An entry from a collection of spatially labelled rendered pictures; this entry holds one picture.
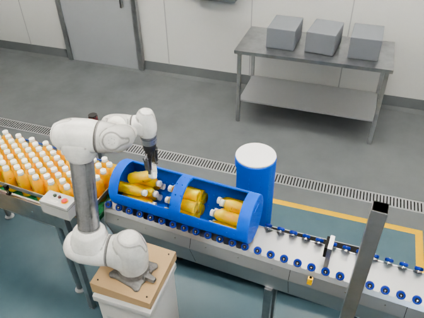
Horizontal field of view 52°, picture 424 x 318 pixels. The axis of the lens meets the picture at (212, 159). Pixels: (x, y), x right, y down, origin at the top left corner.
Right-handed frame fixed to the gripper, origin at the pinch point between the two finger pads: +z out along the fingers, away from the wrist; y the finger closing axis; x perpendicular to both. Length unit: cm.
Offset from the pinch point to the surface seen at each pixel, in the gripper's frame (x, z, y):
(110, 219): 27.3, 38.4, -13.0
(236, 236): -57, 17, -14
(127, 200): 10.7, 14.8, -14.0
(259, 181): -50, 32, 50
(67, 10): 311, 51, 310
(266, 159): -52, 20, 60
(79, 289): 65, 124, -21
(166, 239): -12.8, 39.2, -13.6
